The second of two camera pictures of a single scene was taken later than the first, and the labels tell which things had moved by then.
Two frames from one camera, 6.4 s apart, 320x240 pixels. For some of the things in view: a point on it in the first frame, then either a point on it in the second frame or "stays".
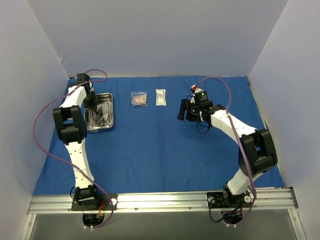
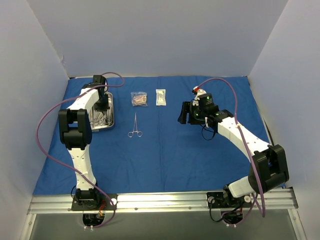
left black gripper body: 91,101 -> 102,107
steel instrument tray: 100,116 stays
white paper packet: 160,97 stays
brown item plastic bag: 139,98 stays
